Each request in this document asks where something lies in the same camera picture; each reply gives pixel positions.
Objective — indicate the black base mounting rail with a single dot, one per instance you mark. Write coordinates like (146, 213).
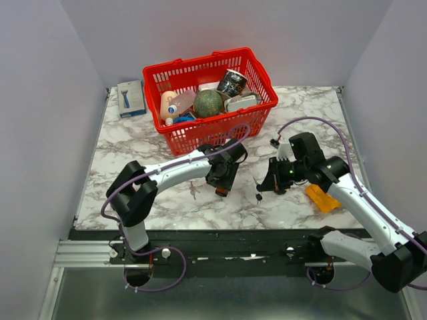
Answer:
(226, 253)

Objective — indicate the silver tin container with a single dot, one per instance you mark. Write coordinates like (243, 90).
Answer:
(242, 102)

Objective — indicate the blue object in basket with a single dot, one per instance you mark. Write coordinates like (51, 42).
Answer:
(188, 117)

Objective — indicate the black printed can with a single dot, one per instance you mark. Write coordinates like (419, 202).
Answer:
(232, 83)

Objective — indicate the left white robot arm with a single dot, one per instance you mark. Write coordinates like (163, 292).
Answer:
(134, 190)

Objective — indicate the pink lotion bottle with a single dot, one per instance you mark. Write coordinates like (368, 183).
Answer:
(173, 104)

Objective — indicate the silver key bunch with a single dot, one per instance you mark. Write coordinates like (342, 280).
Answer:
(193, 190)

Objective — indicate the orange snack bag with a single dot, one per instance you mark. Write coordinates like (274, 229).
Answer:
(323, 200)

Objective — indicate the white box in basket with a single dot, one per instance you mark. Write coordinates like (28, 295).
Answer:
(209, 86)

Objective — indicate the green round melon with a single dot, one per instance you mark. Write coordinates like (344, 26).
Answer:
(207, 103)

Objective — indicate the red plastic shopping basket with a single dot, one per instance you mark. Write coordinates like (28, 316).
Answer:
(182, 75)

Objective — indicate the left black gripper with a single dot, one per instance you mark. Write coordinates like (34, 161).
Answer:
(227, 183)

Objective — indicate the orange black padlock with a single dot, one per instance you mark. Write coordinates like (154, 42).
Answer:
(222, 192)

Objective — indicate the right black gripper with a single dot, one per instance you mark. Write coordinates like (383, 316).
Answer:
(273, 180)

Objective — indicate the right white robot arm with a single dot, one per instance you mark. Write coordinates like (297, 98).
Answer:
(398, 254)

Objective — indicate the black head key set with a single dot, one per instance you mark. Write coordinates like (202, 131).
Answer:
(258, 195)

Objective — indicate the blue razor package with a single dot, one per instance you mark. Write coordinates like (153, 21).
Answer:
(131, 99)

